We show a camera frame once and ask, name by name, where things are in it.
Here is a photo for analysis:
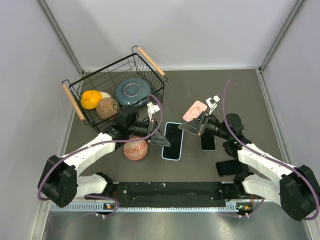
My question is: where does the blue glazed plate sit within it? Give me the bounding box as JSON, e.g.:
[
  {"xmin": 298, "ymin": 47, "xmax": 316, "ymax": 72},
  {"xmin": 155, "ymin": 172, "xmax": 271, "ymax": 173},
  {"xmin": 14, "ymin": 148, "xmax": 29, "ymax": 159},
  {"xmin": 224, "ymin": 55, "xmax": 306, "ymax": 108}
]
[{"xmin": 115, "ymin": 78, "xmax": 152, "ymax": 107}]

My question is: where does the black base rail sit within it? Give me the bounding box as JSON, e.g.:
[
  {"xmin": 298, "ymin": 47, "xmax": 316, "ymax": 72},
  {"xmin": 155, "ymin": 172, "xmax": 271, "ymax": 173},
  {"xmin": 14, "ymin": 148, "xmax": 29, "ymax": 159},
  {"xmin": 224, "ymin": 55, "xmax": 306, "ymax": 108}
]
[{"xmin": 84, "ymin": 181, "xmax": 251, "ymax": 208}]

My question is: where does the teal phone black screen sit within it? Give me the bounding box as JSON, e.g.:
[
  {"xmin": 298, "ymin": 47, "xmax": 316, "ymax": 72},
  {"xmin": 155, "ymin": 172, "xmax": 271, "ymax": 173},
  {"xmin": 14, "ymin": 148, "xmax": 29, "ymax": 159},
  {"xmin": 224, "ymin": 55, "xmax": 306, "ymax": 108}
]
[{"xmin": 200, "ymin": 132, "xmax": 216, "ymax": 152}]

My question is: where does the pink phone case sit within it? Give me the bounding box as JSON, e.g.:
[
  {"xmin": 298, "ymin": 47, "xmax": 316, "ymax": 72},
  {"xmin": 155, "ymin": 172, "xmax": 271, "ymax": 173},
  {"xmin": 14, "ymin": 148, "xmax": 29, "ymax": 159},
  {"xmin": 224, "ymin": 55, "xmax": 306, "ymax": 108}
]
[{"xmin": 182, "ymin": 100, "xmax": 208, "ymax": 122}]

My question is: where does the black wire dish basket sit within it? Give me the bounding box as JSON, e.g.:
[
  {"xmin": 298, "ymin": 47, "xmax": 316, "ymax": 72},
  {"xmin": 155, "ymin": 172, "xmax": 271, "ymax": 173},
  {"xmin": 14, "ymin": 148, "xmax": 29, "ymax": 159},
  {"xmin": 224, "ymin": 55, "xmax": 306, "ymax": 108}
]
[{"xmin": 62, "ymin": 45, "xmax": 168, "ymax": 132}]

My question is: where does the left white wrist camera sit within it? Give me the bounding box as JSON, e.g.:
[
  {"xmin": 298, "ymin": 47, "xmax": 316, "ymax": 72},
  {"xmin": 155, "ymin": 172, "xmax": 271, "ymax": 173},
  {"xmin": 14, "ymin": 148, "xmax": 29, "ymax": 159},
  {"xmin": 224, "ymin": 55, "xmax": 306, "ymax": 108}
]
[{"xmin": 146, "ymin": 101, "xmax": 160, "ymax": 122}]

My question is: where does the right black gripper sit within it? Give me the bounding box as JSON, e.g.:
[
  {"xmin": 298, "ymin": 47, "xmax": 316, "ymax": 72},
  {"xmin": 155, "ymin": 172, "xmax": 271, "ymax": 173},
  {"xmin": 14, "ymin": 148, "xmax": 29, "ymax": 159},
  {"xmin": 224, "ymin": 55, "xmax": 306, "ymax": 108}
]
[{"xmin": 179, "ymin": 111, "xmax": 231, "ymax": 140}]

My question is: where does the yellow ribbed bowl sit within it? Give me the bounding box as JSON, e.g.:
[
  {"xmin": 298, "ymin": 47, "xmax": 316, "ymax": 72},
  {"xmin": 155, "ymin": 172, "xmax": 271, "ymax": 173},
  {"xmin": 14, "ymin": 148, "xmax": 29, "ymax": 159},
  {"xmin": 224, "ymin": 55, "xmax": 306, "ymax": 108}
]
[{"xmin": 80, "ymin": 90, "xmax": 102, "ymax": 110}]

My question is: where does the black phone case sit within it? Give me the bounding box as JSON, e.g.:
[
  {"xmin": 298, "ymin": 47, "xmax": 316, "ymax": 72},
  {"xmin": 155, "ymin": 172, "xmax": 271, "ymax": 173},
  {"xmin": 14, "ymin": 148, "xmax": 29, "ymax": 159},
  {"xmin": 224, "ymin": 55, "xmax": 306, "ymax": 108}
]
[{"xmin": 215, "ymin": 159, "xmax": 249, "ymax": 177}]

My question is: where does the light blue phone case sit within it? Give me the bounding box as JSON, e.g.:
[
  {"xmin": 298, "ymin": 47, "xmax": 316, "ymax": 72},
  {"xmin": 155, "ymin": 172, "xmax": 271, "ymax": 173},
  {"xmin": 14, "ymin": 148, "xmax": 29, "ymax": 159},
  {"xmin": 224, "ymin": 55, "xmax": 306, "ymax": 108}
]
[{"xmin": 161, "ymin": 121, "xmax": 185, "ymax": 161}]

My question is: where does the brown ceramic bowl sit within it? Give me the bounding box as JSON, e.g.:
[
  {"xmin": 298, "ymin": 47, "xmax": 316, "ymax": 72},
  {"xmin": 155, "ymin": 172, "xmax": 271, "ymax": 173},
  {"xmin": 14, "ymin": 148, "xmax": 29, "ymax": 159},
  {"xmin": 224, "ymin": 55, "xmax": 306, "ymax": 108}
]
[{"xmin": 96, "ymin": 97, "xmax": 121, "ymax": 120}]

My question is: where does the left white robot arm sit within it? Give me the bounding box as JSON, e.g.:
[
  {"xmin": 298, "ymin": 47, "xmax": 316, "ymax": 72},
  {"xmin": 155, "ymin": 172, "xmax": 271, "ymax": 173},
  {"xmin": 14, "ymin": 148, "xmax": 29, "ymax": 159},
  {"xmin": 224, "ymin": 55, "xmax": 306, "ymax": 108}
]
[{"xmin": 37, "ymin": 105, "xmax": 171, "ymax": 208}]

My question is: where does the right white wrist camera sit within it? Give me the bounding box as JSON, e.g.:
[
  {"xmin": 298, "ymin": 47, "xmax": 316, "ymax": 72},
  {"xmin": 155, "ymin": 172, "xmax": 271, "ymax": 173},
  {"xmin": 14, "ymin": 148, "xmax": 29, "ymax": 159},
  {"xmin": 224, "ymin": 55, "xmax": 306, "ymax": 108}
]
[{"xmin": 205, "ymin": 95, "xmax": 220, "ymax": 115}]

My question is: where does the cream patterned bowl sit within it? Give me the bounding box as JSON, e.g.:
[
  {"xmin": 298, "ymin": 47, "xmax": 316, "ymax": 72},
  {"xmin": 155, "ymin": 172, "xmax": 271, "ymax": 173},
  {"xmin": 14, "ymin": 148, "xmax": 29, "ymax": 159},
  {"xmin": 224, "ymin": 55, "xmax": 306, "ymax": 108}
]
[{"xmin": 100, "ymin": 91, "xmax": 112, "ymax": 99}]

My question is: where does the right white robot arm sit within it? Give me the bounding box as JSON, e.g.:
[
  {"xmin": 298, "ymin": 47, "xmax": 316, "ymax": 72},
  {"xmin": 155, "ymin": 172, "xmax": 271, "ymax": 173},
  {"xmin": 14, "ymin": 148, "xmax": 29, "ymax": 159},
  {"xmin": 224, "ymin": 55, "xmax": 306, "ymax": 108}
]
[{"xmin": 179, "ymin": 112, "xmax": 320, "ymax": 221}]

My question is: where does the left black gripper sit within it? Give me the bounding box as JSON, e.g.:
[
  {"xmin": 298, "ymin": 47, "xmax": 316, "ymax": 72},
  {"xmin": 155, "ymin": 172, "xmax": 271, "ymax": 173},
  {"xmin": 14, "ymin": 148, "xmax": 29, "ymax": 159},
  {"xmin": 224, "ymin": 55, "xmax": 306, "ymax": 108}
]
[{"xmin": 127, "ymin": 118, "xmax": 170, "ymax": 146}]

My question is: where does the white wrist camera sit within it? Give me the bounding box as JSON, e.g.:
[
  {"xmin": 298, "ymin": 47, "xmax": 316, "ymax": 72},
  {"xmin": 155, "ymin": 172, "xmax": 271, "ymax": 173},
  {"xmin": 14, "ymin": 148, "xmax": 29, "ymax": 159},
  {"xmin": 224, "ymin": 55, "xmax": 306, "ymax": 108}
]
[
  {"xmin": 205, "ymin": 95, "xmax": 220, "ymax": 115},
  {"xmin": 146, "ymin": 101, "xmax": 160, "ymax": 122}
]

